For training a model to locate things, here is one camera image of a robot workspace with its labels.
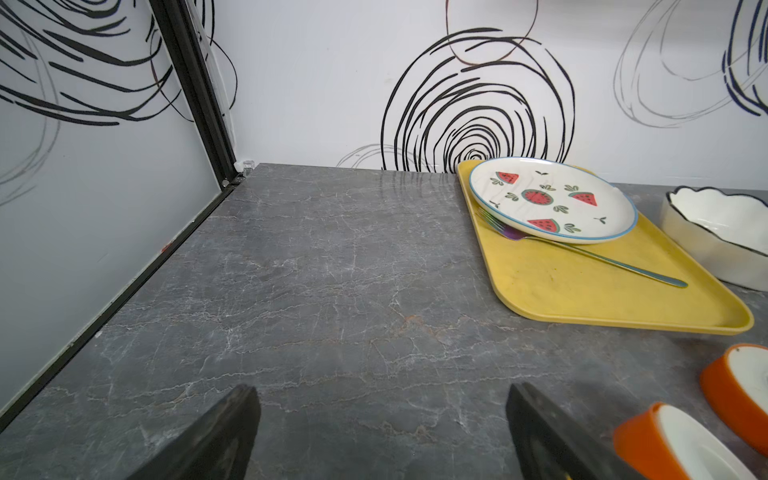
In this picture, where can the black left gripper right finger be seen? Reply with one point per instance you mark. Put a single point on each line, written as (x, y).
(549, 444)

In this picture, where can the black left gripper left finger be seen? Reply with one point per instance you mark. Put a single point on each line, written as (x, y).
(218, 445)

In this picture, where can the orange sealing tape roll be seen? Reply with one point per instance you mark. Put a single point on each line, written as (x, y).
(664, 442)
(735, 386)

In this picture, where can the yellow plastic tray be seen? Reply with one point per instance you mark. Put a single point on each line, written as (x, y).
(643, 280)

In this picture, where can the purple teal fork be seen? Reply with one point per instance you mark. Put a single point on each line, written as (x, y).
(515, 235)

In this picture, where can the watermelon pattern plate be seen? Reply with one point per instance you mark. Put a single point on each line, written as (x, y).
(552, 200)

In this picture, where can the white scalloped bowl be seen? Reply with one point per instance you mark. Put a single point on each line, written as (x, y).
(725, 233)

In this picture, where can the black corner frame post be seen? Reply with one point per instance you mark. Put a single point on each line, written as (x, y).
(177, 27)

